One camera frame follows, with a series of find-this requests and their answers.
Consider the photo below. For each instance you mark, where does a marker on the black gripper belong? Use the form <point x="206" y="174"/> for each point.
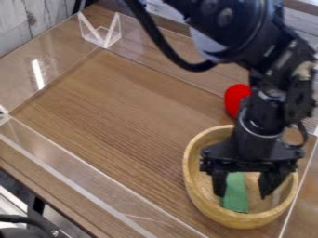
<point x="253" y="149"/>

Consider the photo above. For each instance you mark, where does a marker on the green rectangular block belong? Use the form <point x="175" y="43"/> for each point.
<point x="235" y="200"/>

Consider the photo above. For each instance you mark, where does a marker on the brown wooden bowl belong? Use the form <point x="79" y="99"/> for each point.
<point x="263" y="212"/>

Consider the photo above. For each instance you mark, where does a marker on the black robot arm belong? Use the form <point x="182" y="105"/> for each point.
<point x="245" y="32"/>

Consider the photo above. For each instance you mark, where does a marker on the red knitted strawberry toy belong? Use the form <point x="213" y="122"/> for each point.
<point x="234" y="94"/>

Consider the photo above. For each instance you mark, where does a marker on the clear acrylic tray wall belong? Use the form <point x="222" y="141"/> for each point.
<point x="108" y="209"/>

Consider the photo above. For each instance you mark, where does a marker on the black table clamp mount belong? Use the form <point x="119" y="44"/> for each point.
<point x="46" y="226"/>

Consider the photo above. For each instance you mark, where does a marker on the clear acrylic corner bracket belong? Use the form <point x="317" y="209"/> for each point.
<point x="100" y="36"/>

